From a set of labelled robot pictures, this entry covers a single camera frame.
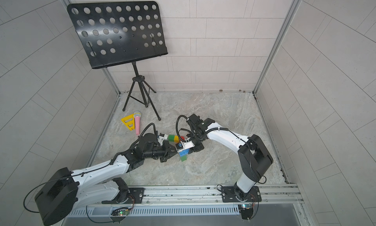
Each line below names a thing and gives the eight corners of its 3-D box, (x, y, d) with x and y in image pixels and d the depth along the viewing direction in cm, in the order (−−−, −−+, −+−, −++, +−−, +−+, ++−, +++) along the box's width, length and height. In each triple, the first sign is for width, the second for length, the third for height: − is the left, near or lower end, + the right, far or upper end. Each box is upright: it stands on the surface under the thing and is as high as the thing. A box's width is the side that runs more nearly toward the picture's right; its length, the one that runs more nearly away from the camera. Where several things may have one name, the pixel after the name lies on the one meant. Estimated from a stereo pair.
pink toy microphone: (135, 135, 94) (133, 132, 91) (135, 114, 105) (133, 111, 102) (142, 134, 95) (140, 131, 92) (141, 113, 105) (140, 110, 103)
